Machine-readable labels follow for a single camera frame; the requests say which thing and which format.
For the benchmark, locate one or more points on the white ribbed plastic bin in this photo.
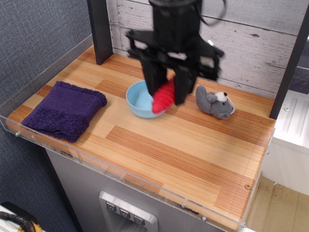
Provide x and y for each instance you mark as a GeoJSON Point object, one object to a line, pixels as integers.
{"type": "Point", "coordinates": [292, 123]}

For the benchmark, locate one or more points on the clear acrylic guard rail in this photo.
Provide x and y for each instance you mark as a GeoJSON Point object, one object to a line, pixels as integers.
{"type": "Point", "coordinates": [189, 171]}

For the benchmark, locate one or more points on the purple folded cloth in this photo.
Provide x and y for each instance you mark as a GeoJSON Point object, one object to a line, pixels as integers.
{"type": "Point", "coordinates": [66, 111]}

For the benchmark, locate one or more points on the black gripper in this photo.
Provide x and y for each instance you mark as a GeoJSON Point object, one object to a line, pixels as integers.
{"type": "Point", "coordinates": [176, 43]}

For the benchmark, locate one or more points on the light blue bowl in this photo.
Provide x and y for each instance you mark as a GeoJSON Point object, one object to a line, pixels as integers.
{"type": "Point", "coordinates": [140, 101]}

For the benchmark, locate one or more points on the black vertical post right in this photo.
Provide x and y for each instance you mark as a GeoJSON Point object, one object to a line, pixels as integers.
{"type": "Point", "coordinates": [291, 66]}

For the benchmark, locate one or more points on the black vertical post left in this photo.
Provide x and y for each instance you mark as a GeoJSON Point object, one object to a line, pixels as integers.
{"type": "Point", "coordinates": [100, 27]}

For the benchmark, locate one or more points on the grey plush koala toy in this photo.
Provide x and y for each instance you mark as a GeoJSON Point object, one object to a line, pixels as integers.
{"type": "Point", "coordinates": [217, 104]}

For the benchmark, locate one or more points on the black vertical post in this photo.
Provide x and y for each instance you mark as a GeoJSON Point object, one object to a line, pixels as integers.
{"type": "Point", "coordinates": [100, 27]}
{"type": "Point", "coordinates": [291, 66]}

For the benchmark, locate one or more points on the red handled metal spoon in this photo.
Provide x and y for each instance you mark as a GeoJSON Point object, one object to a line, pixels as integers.
{"type": "Point", "coordinates": [164, 97]}

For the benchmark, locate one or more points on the grey toy fridge dispenser panel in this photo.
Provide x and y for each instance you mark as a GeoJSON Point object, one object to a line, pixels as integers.
{"type": "Point", "coordinates": [125, 213]}

